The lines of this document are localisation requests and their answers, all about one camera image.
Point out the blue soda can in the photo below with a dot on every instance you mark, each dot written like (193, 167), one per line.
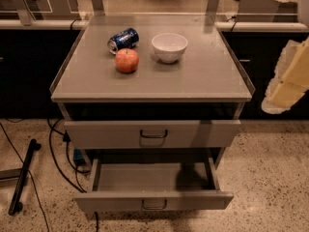
(128, 38)

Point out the grey drawer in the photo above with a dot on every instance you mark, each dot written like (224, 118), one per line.
(153, 187)
(152, 134)

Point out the white horizontal rail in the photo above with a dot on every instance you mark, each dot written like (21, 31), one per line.
(223, 26)

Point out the red apple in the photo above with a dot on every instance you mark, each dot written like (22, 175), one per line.
(127, 60)

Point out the black floor bar stand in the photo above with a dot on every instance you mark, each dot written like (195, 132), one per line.
(16, 205)

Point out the grey drawer cabinet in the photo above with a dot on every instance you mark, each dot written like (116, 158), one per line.
(206, 83)

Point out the white bowl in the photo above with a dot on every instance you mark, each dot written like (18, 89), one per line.
(169, 47)

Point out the grey top drawer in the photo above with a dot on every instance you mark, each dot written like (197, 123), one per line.
(152, 134)

